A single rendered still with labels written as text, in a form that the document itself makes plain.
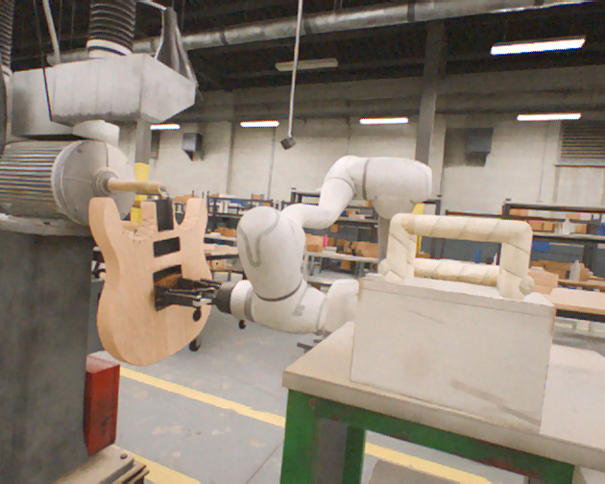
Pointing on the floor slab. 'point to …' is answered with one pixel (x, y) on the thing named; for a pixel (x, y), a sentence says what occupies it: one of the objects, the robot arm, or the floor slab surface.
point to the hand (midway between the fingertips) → (169, 287)
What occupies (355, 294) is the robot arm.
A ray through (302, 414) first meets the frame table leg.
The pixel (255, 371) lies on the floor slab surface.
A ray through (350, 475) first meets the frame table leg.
